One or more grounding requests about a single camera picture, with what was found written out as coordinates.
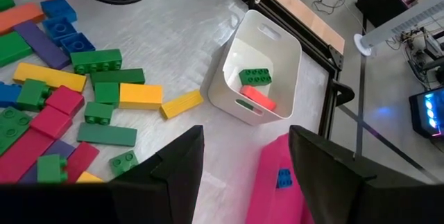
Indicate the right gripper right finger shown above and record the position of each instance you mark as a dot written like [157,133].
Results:
[326,182]

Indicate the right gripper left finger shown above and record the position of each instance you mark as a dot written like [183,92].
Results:
[166,189]

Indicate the small blue studded block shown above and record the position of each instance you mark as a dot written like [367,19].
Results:
[284,178]

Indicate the small green four-stud block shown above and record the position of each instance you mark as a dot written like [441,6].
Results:
[123,163]

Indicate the yellow ribbed block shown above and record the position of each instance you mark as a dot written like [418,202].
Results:
[182,104]

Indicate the yellow smooth block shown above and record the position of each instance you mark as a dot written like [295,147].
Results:
[140,95]

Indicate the salmon red block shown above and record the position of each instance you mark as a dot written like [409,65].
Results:
[258,98]

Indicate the dark green long block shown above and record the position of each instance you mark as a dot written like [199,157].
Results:
[118,76]

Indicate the green six-stud block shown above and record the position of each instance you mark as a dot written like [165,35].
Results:
[255,77]

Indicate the magenta long block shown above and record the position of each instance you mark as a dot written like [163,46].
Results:
[22,156]

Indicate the green eight-stud block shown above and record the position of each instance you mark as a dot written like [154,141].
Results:
[95,59]

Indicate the yellow long block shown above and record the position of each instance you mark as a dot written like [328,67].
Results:
[48,76]

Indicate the large green studded block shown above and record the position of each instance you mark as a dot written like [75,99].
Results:
[12,130]

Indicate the blue hollow block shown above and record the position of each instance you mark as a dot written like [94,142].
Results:
[59,30]
[77,43]

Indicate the purple long block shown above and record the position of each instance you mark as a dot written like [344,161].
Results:
[41,45]

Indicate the orange long block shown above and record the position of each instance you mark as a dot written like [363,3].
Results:
[19,17]

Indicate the pink plastic bin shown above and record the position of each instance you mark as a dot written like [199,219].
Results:
[267,189]

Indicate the lit computer case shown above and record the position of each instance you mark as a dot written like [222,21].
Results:
[428,113]

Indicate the white tower fan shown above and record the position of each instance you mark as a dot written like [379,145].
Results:
[399,23]

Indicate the black floor box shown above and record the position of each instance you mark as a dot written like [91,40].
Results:
[385,2]

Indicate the black frame clamp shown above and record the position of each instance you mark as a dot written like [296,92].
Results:
[343,92]

